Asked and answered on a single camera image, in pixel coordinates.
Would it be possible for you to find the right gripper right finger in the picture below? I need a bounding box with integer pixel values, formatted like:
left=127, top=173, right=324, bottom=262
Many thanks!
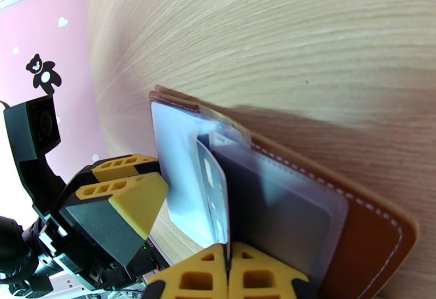
left=228, top=242, right=317, bottom=299

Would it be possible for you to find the brown leather card holder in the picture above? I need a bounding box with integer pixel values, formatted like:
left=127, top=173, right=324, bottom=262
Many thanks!
left=148, top=84, right=420, bottom=299

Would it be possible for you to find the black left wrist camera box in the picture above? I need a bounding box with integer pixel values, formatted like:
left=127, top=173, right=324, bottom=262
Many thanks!
left=2, top=94, right=63, bottom=165

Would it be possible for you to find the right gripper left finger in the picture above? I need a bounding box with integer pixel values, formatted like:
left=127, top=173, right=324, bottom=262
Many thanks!
left=143, top=242, right=229, bottom=299

